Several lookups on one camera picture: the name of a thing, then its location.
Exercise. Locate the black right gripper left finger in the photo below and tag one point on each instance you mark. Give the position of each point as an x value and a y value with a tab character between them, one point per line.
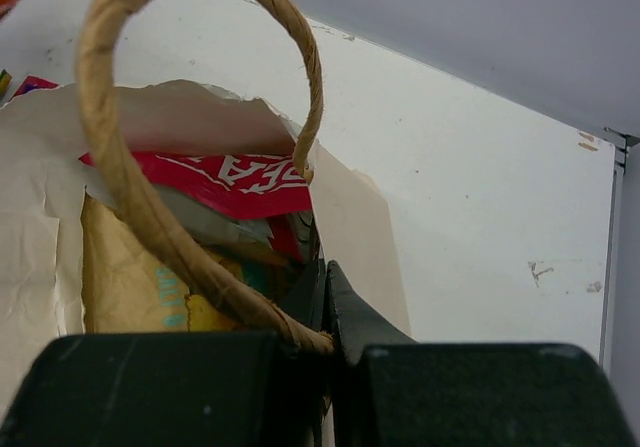
242	388

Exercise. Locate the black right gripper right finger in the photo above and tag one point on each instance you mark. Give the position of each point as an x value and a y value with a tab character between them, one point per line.
389	390

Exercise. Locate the tan kraft chips bag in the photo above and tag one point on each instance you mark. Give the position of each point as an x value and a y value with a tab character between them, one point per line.
127	290

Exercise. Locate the large red snack bag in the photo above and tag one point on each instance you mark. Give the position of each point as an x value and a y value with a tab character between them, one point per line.
243	187

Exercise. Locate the beige paper bag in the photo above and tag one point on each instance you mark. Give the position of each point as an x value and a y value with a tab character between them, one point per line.
59	146

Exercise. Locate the purple Fox's berries bag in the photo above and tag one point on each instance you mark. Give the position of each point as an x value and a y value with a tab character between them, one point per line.
32	82

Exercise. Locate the green candy bag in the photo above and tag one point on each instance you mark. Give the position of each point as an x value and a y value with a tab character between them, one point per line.
5	81

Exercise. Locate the small red white packet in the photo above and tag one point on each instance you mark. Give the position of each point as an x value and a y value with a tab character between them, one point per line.
288	235

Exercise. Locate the aluminium table frame rail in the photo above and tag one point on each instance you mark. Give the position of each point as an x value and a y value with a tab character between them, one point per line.
620	335

